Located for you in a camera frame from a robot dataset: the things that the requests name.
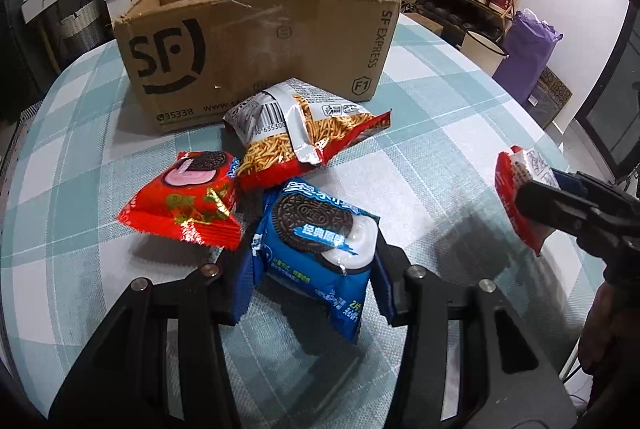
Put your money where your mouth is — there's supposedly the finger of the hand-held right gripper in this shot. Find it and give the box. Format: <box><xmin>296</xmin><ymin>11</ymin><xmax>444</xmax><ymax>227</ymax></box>
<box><xmin>550</xmin><ymin>168</ymin><xmax>626</xmax><ymax>205</ymax></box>
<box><xmin>515</xmin><ymin>180</ymin><xmax>601</xmax><ymax>237</ymax></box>

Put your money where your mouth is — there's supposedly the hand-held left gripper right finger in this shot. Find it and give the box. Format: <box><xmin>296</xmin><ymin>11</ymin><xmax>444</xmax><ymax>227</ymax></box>
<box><xmin>372</xmin><ymin>229</ymin><xmax>581</xmax><ymax>429</ymax></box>

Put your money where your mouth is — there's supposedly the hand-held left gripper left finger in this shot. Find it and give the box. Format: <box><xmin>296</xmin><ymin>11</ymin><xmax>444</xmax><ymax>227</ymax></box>
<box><xmin>47</xmin><ymin>249</ymin><xmax>261</xmax><ymax>429</ymax></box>

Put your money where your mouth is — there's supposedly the red foil snack packet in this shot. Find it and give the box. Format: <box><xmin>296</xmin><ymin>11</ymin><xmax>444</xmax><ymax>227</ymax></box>
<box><xmin>494</xmin><ymin>146</ymin><xmax>561</xmax><ymax>256</ymax></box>

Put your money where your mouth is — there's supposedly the blue cookie packet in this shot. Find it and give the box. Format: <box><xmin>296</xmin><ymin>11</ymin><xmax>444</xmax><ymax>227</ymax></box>
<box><xmin>250</xmin><ymin>179</ymin><xmax>381</xmax><ymax>345</ymax></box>

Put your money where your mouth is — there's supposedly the red cookie packet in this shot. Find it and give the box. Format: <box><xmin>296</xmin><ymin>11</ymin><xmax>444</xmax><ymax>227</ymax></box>
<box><xmin>116</xmin><ymin>150</ymin><xmax>242</xmax><ymax>251</ymax></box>

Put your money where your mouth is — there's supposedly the noodle snack packet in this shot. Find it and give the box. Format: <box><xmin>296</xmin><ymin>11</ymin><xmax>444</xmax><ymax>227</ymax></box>
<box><xmin>222</xmin><ymin>78</ymin><xmax>392</xmax><ymax>192</ymax></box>

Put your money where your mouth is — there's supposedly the brown cardboard box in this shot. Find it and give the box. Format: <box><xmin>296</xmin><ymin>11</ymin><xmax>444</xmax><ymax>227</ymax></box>
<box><xmin>112</xmin><ymin>0</ymin><xmax>402</xmax><ymax>133</ymax></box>

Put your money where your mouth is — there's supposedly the person's right forearm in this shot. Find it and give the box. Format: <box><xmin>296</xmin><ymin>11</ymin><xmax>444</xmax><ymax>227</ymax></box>
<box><xmin>577</xmin><ymin>281</ymin><xmax>621</xmax><ymax>410</ymax></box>

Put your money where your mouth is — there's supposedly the black framed glass door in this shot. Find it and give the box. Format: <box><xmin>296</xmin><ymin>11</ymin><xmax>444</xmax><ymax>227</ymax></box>
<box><xmin>572</xmin><ymin>2</ymin><xmax>640</xmax><ymax>182</ymax></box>

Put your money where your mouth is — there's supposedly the brown doormat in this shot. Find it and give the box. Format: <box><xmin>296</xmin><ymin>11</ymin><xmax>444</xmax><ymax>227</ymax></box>
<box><xmin>530</xmin><ymin>66</ymin><xmax>573</xmax><ymax>127</ymax></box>

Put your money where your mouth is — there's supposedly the purple bag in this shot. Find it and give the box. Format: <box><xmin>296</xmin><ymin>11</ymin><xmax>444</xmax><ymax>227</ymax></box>
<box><xmin>492</xmin><ymin>9</ymin><xmax>563</xmax><ymax>105</ymax></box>

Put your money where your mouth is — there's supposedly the cream waste bin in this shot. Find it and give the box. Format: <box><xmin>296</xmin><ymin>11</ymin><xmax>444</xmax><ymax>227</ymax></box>
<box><xmin>460</xmin><ymin>29</ymin><xmax>508</xmax><ymax>70</ymax></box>

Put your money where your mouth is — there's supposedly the small cardboard box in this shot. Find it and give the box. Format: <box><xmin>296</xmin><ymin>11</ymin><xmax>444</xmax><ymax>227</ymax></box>
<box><xmin>407</xmin><ymin>12</ymin><xmax>446</xmax><ymax>37</ymax></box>

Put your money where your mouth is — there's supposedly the woven laundry basket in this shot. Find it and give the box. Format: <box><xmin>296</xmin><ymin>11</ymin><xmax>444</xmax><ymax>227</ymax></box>
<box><xmin>57</xmin><ymin>0</ymin><xmax>106</xmax><ymax>55</ymax></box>

